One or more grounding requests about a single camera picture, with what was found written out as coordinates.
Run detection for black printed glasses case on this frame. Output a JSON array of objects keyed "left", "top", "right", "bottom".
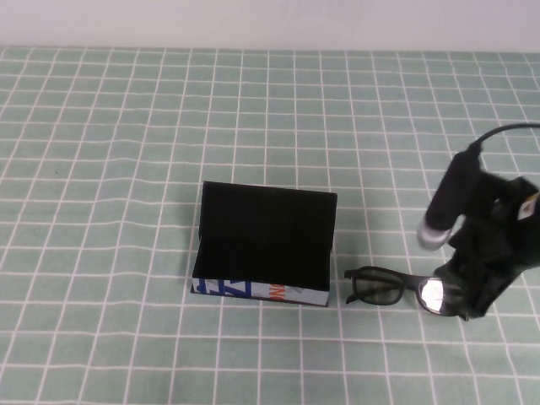
[{"left": 190, "top": 181, "right": 340, "bottom": 308}]

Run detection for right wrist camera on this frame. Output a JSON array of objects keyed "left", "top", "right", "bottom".
[{"left": 417, "top": 148, "right": 485, "bottom": 251}]

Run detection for green checkered tablecloth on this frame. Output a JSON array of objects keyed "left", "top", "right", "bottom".
[{"left": 0, "top": 45, "right": 540, "bottom": 405}]

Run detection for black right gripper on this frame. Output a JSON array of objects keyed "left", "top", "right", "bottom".
[{"left": 436, "top": 167, "right": 522, "bottom": 320}]

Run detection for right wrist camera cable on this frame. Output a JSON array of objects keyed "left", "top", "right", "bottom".
[{"left": 473, "top": 121, "right": 540, "bottom": 154}]

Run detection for black framed glasses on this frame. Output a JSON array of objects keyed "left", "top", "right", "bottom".
[{"left": 343, "top": 266, "right": 472, "bottom": 322}]

